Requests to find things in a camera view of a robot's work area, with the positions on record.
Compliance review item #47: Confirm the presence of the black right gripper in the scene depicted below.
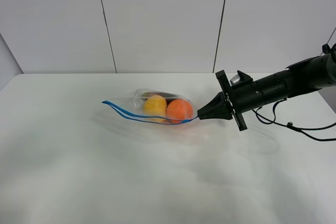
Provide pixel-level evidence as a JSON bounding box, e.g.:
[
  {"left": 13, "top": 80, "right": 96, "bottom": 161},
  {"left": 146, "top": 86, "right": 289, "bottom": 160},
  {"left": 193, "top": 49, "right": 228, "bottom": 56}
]
[{"left": 197, "top": 70, "right": 263, "bottom": 131}]

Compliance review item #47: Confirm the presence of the clear zip bag blue seal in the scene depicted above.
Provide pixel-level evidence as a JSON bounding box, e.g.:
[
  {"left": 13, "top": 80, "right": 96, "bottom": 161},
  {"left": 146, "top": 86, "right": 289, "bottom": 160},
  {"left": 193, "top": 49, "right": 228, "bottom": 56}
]
[{"left": 101, "top": 89, "right": 199, "bottom": 126}]

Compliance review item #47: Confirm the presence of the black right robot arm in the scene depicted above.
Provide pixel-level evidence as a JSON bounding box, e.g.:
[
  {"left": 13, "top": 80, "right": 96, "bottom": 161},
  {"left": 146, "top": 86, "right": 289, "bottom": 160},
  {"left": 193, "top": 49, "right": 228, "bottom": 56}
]
[{"left": 197, "top": 44, "right": 335, "bottom": 131}]

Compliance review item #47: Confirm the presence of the orange toy fruit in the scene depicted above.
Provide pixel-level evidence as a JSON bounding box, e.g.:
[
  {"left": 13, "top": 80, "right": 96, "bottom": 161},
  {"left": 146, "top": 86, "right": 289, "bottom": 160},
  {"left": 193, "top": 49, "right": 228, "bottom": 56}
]
[{"left": 166, "top": 99, "right": 194, "bottom": 123}]

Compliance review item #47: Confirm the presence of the purple toy eggplant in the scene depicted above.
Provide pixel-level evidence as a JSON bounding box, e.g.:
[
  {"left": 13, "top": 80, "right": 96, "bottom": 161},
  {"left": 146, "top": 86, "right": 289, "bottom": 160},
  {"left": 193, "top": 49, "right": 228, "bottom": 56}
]
[{"left": 141, "top": 91, "right": 180, "bottom": 102}]

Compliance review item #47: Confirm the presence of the yellow toy fruit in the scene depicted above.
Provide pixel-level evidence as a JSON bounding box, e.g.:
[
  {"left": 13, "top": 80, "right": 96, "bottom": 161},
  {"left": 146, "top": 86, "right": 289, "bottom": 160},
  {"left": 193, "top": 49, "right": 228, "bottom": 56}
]
[{"left": 142, "top": 95, "right": 167, "bottom": 123}]

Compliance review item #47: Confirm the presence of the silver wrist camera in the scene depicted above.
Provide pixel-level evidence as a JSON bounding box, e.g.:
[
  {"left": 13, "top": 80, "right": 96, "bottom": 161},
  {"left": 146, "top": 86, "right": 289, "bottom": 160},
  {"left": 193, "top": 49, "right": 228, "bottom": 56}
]
[{"left": 230, "top": 70, "right": 253, "bottom": 89}]

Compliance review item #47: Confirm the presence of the black cable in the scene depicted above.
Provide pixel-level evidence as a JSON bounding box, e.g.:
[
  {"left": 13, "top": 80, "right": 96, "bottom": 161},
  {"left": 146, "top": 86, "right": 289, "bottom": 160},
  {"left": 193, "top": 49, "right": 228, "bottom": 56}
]
[{"left": 253, "top": 98, "right": 336, "bottom": 142}]

